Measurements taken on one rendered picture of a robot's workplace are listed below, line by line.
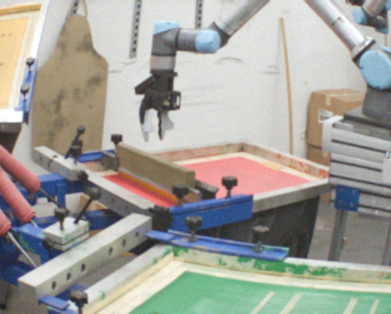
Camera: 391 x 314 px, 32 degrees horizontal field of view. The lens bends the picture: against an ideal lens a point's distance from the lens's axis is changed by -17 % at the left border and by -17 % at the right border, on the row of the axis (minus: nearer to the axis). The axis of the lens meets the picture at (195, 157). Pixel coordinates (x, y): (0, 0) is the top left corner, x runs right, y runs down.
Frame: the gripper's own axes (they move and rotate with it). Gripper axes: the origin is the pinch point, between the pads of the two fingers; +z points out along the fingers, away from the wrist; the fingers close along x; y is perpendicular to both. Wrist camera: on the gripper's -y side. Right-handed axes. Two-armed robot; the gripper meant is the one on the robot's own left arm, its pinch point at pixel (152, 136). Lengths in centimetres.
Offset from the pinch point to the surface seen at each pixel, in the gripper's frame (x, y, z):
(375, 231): 260, -91, 111
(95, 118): 99, -193, 41
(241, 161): 48, -14, 16
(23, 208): -61, 30, 5
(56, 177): -34.6, 0.9, 8.0
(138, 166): -0.7, -5.2, 10.0
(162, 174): -0.9, 6.7, 9.3
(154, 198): -2.5, 5.5, 16.4
